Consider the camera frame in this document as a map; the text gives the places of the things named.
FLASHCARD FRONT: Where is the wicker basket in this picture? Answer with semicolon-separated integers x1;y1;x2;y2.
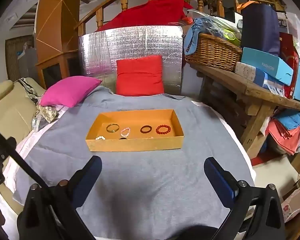
184;33;243;72

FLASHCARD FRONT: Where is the grey blanket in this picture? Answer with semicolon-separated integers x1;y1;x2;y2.
12;85;255;238

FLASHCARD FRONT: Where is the wooden shelf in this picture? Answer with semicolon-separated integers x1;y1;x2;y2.
185;61;300;159

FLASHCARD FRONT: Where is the orange wooden cabinet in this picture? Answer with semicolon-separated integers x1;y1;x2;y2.
35;0;83;89

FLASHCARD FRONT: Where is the silver foil panel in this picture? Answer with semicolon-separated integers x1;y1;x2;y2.
78;25;184;96

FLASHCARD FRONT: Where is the wooden stair railing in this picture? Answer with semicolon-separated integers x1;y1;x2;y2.
74;0;288;37

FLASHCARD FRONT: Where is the floral paper bag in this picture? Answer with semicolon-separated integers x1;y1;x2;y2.
281;185;300;223

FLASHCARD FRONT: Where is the patterned cloth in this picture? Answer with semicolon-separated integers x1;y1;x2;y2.
17;77;59;130

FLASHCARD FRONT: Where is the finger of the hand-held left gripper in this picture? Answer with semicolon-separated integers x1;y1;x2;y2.
0;124;51;190

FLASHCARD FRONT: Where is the white patterned box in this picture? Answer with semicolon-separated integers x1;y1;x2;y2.
234;62;285;93

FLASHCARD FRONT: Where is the beige sofa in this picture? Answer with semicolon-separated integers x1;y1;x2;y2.
0;79;47;140

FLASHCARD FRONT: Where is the large red cushion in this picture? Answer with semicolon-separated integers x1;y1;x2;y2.
96;0;194;32

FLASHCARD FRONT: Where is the blue cloth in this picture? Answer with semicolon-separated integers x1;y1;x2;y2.
184;18;225;55

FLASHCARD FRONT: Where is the red gift box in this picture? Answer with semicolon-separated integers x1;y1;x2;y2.
279;32;300;99

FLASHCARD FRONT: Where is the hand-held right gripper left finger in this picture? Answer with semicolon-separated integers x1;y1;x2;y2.
17;155;103;240

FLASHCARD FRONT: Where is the red bead bracelet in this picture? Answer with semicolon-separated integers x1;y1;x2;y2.
155;124;171;135

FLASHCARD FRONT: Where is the blue cardboard box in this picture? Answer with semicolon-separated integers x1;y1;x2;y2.
241;47;294;86

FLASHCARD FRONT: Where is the small red cushion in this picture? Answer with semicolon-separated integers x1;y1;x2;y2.
116;55;165;97

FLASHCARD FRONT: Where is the orange cardboard box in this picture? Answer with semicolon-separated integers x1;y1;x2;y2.
85;109;185;152

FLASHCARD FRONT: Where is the navy fabric bag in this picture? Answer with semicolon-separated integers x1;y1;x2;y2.
241;3;281;57

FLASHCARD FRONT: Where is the pink cushion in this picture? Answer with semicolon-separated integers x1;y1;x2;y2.
39;76;102;108

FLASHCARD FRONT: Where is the stack of folded cloths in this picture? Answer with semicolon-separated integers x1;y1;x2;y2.
266;110;300;155

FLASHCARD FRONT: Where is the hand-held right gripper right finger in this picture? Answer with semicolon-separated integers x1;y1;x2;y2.
204;157;287;240

